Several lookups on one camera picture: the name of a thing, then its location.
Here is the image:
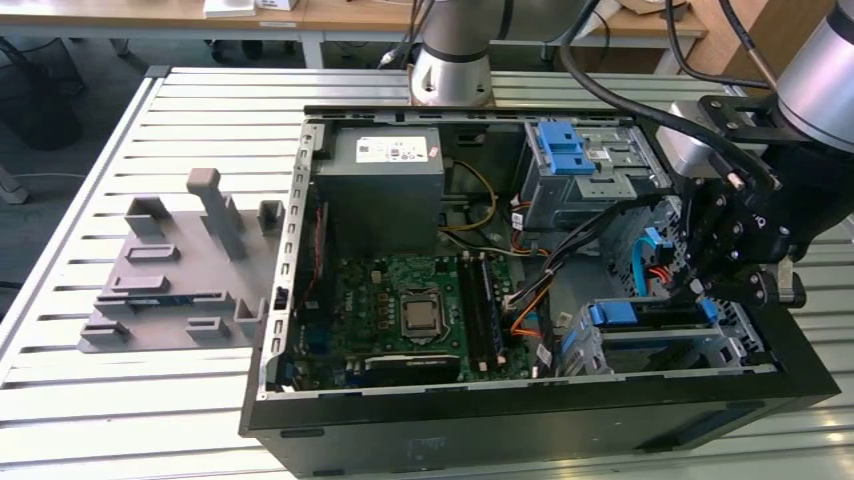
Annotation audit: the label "black RAM slot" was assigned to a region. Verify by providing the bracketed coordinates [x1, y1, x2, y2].
[459, 252, 487, 370]

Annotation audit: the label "silver CPU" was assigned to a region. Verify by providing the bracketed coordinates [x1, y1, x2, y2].
[399, 294, 444, 337]

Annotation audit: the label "red orange power wire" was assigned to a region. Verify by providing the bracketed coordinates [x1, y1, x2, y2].
[649, 264, 688, 286]

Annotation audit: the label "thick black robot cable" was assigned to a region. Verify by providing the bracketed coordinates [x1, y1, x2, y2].
[557, 0, 783, 191]

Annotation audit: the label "black cable bundle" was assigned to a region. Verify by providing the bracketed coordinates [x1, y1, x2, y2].
[504, 193, 681, 312]

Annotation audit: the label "white plastic tube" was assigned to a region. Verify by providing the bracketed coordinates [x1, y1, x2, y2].
[572, 0, 623, 39]

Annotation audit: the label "grey power supply unit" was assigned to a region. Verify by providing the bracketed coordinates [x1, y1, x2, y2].
[310, 124, 447, 257]

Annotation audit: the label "grey parts rack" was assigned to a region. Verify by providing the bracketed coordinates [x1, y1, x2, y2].
[77, 167, 288, 355]

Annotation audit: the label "wooden office desk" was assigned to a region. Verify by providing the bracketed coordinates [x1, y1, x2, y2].
[302, 0, 709, 76]
[0, 0, 315, 69]

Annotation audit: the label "hard disk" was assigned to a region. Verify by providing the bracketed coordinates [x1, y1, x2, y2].
[559, 297, 720, 376]

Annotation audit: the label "brown cardboard box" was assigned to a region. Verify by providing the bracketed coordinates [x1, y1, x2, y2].
[619, 0, 689, 24]

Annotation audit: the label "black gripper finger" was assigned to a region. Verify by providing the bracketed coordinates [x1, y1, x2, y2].
[679, 179, 746, 301]
[703, 258, 783, 307]

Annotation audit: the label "blue data wire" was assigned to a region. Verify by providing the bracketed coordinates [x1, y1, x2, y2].
[629, 227, 672, 302]

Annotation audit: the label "silver disk bay cage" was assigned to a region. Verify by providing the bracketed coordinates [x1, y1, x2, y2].
[556, 294, 763, 379]

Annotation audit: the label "green motherboard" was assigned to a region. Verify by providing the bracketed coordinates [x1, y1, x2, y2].
[296, 251, 539, 390]

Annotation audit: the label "large white box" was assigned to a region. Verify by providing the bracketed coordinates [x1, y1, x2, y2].
[202, 0, 258, 20]

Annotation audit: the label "bare RAM stick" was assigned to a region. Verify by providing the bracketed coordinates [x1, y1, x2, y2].
[129, 294, 198, 307]

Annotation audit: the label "white table foot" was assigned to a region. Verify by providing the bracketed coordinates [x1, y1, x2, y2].
[0, 164, 32, 205]

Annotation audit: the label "blue plastic drive latch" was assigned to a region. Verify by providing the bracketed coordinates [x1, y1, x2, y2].
[535, 120, 600, 177]

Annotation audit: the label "installed RAM stick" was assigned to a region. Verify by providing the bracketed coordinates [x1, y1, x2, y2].
[480, 259, 508, 364]

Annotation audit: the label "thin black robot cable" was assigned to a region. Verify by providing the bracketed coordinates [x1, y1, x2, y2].
[663, 0, 780, 94]

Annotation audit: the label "silver optical drive cage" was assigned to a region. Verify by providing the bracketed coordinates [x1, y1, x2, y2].
[519, 119, 672, 232]

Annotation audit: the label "black camera on silver bracket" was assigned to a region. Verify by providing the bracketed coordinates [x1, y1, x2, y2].
[771, 255, 808, 310]

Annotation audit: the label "yellow power wires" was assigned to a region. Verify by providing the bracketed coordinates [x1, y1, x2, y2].
[437, 158, 500, 234]

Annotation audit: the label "black graphics card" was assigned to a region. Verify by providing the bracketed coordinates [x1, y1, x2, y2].
[361, 351, 463, 387]

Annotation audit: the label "black open PC case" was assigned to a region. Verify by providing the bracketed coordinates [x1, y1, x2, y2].
[237, 103, 840, 479]

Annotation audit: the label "wooden cabinet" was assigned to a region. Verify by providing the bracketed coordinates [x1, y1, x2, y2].
[683, 0, 826, 99]

